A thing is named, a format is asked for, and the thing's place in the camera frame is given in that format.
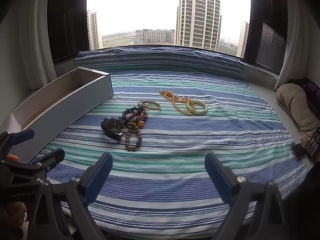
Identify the person's left hand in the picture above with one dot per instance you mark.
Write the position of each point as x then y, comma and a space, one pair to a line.
11, 215

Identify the dark window blind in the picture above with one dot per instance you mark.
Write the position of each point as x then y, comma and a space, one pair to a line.
67, 20
267, 30

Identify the white cardboard box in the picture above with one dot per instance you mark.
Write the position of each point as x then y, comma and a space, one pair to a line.
75, 105

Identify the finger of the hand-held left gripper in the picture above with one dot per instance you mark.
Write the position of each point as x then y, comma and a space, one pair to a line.
22, 136
53, 156

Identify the wide tall apartment tower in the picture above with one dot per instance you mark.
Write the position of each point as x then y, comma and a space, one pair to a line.
197, 17

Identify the low brown building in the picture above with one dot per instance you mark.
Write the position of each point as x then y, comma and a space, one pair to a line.
157, 36

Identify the purple cloth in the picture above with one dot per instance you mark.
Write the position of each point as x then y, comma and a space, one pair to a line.
310, 90

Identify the beige cloth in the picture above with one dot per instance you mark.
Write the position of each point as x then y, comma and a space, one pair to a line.
290, 101

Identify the black rectangular object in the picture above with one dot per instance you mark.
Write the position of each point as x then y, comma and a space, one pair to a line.
297, 152

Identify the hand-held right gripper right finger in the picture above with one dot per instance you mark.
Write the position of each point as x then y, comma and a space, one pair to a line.
218, 177

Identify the gold bangle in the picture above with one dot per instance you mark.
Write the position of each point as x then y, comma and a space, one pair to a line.
156, 106

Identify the blue green striped blanket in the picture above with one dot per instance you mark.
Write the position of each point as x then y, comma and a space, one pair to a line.
175, 142

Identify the black wrist watch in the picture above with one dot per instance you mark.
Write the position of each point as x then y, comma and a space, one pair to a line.
110, 125

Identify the slim apartment tower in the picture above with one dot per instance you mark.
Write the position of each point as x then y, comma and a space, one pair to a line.
243, 40
94, 30

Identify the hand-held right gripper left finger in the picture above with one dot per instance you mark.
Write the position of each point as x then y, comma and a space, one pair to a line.
98, 177

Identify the pale jade bangle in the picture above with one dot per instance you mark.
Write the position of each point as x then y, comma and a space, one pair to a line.
203, 109

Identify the white curtain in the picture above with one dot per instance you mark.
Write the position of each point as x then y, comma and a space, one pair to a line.
37, 42
295, 55

